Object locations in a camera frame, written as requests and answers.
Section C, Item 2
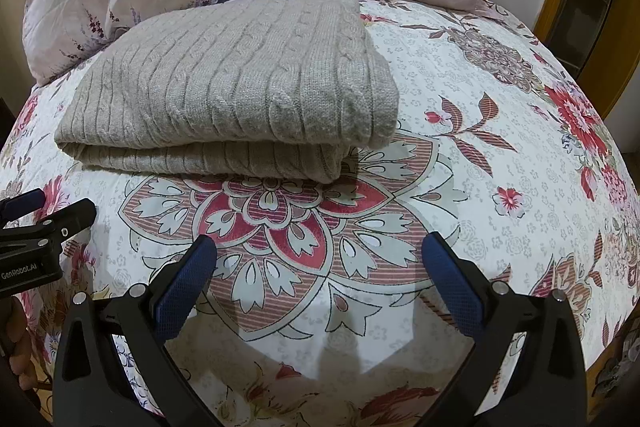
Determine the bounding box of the floral bed sheet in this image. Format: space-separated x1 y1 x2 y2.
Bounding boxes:
0 0 640 427

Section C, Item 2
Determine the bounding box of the grey knitted blanket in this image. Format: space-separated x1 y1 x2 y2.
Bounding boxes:
54 0 400 183

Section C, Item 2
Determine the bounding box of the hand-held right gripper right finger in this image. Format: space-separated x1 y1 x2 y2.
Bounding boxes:
421 231 588 427

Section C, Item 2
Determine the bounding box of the person's left hand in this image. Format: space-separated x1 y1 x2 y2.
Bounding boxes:
0 296 37 390

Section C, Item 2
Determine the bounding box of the wooden furniture frame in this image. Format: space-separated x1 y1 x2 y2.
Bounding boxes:
532 0 640 120

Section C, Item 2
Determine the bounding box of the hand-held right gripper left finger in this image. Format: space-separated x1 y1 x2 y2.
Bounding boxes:
52 234 218 427

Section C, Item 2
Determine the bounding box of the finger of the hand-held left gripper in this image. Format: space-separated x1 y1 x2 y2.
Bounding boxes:
0 199 97 255
0 188 46 222

